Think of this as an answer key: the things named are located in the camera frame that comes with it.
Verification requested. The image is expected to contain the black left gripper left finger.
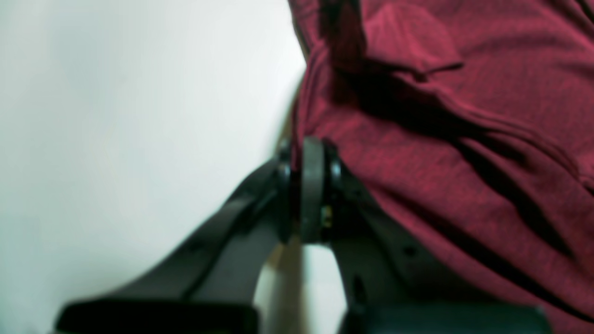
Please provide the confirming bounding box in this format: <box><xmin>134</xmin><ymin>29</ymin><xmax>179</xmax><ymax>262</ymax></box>
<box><xmin>56</xmin><ymin>145</ymin><xmax>291</xmax><ymax>334</ymax></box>

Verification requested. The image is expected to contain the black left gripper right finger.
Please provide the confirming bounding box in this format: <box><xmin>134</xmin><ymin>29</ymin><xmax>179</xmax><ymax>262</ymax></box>
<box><xmin>300</xmin><ymin>137</ymin><xmax>552</xmax><ymax>334</ymax></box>

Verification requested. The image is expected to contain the maroon t-shirt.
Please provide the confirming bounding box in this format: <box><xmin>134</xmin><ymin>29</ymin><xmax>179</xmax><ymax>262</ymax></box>
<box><xmin>289</xmin><ymin>0</ymin><xmax>594</xmax><ymax>334</ymax></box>

